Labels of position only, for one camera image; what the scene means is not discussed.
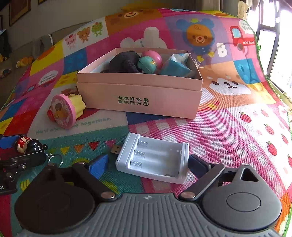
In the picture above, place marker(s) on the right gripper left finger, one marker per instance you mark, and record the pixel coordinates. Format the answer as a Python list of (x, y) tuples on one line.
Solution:
[(88, 174)]

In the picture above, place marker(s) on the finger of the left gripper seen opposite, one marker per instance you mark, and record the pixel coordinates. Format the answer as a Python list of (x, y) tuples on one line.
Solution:
[(21, 163)]

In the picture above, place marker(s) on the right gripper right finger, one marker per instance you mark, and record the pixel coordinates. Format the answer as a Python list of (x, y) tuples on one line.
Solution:
[(206, 173)]

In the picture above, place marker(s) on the white battery charger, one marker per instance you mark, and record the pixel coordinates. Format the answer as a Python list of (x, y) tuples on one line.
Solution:
[(154, 159)]

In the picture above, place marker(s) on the yellow pudding cup toy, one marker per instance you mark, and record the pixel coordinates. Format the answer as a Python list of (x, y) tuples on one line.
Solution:
[(67, 109)]

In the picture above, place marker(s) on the blue white plastic bag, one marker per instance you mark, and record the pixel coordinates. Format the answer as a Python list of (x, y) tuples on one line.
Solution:
[(176, 66)]

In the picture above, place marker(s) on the black plush cat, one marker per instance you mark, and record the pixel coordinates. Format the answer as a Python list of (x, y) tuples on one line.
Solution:
[(124, 62)]

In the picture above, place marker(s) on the pink teal toy figure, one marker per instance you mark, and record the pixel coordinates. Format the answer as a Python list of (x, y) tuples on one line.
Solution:
[(150, 61)]

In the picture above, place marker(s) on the pink cardboard box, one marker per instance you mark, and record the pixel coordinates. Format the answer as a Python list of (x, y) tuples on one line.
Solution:
[(163, 95)]

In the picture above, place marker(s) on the grey neck pillow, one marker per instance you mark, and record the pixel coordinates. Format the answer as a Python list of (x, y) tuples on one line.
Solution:
[(46, 42)]

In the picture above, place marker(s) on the framed wall picture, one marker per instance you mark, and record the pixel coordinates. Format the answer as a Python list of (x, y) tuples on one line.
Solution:
[(18, 8)]

